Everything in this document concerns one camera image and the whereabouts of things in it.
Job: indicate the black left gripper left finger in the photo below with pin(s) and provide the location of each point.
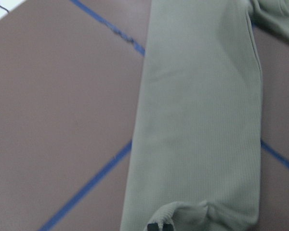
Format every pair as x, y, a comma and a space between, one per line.
152, 227

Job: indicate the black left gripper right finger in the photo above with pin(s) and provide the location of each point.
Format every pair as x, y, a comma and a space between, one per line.
167, 227

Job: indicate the olive green long-sleeve shirt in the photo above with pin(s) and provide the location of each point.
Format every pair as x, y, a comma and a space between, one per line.
196, 154

